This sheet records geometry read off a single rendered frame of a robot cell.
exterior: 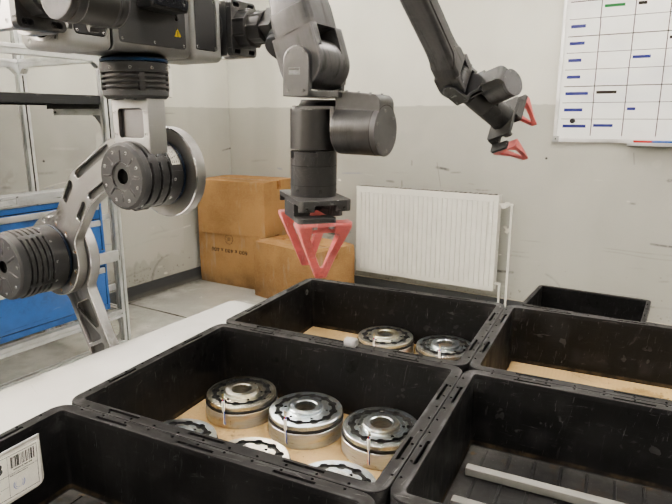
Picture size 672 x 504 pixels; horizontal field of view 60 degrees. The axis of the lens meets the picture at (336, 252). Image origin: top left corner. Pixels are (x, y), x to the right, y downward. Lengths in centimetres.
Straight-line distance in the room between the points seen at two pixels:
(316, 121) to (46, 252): 109
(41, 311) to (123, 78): 179
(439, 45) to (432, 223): 272
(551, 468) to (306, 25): 61
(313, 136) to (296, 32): 12
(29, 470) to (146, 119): 75
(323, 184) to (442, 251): 320
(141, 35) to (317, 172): 65
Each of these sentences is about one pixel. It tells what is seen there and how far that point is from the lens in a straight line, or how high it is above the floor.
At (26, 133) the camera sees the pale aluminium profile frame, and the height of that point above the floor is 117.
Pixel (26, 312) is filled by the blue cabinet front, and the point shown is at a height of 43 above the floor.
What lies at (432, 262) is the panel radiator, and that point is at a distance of 392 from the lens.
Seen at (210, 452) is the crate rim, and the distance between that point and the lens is 63.
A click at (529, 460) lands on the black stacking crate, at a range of 82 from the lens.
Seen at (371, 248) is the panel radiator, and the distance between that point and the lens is 410.
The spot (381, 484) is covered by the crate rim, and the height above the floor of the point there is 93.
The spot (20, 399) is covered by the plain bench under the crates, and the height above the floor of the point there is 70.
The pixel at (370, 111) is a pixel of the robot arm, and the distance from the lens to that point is 66.
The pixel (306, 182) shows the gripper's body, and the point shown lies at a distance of 70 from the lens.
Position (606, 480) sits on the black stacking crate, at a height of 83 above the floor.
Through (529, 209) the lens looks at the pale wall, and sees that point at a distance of 379.
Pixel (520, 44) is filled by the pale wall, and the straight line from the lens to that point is 380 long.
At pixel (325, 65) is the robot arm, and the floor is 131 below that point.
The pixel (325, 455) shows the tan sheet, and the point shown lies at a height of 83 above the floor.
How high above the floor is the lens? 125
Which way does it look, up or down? 13 degrees down
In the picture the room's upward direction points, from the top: straight up
